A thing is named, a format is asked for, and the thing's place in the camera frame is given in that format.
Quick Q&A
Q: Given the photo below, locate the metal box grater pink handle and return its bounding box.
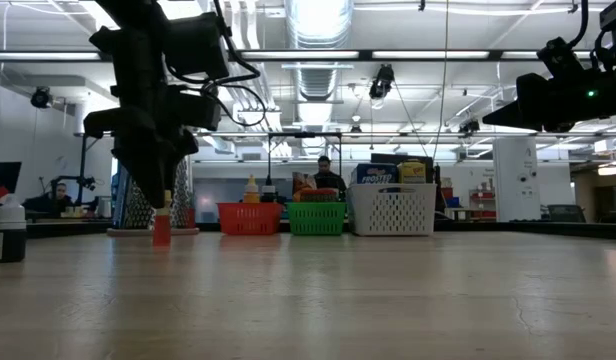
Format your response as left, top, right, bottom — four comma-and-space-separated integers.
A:
106, 157, 200, 237

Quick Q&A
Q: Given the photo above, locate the black ceiling spotlight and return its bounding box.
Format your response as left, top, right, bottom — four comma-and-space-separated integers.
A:
29, 85, 53, 110
457, 118, 482, 137
368, 63, 396, 100

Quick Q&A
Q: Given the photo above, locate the silver ceiling air duct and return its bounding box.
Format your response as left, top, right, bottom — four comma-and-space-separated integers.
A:
286, 0, 355, 101

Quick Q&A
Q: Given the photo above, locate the black background rig frame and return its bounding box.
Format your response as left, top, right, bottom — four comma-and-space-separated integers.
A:
266, 131, 343, 201

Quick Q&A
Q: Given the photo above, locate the red plastic basket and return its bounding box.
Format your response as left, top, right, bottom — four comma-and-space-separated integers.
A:
216, 201, 285, 236

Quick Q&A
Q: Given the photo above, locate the small yellow-cap bottle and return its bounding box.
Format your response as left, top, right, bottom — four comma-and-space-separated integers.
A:
242, 173, 261, 204

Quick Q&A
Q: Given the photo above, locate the shelf with red bins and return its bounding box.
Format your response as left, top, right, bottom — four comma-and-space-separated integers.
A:
468, 188, 498, 221

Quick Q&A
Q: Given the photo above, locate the black monitor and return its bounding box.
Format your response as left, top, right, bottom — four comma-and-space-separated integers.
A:
0, 161, 23, 204

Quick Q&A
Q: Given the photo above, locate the red bottle yellow cap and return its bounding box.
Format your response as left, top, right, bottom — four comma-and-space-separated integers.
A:
151, 189, 173, 247

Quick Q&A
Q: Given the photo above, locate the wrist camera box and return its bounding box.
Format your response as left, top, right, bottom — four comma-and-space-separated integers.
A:
162, 12, 230, 81
536, 36, 585, 77

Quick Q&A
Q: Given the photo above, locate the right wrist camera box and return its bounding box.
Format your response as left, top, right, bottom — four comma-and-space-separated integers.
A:
536, 36, 585, 77

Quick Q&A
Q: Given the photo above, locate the white round column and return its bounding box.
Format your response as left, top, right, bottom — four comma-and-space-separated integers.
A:
491, 135, 540, 223

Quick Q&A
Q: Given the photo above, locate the dark office chair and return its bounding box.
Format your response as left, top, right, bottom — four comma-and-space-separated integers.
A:
546, 203, 588, 224

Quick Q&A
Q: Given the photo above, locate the black table frame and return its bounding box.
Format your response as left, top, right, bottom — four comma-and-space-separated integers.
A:
0, 219, 616, 240

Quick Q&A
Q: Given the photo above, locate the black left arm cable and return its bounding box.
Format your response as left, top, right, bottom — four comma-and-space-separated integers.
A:
165, 0, 268, 129

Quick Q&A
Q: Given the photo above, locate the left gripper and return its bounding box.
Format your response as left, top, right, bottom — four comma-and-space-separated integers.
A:
82, 83, 223, 210

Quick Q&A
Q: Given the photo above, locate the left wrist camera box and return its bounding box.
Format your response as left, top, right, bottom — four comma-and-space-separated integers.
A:
162, 12, 230, 81

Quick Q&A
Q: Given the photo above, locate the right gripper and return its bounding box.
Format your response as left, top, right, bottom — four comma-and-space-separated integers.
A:
481, 72, 584, 134

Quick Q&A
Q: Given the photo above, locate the green plastic basket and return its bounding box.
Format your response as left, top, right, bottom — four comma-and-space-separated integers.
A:
286, 200, 348, 237

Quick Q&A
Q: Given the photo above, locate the person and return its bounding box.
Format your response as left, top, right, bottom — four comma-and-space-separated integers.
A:
312, 154, 348, 194
21, 182, 77, 219

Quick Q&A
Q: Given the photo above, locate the small dark dropper bottle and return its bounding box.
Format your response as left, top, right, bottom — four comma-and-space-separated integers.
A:
0, 193, 29, 265

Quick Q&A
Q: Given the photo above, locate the white plastic basket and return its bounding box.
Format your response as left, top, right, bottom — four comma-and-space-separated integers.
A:
346, 182, 438, 237

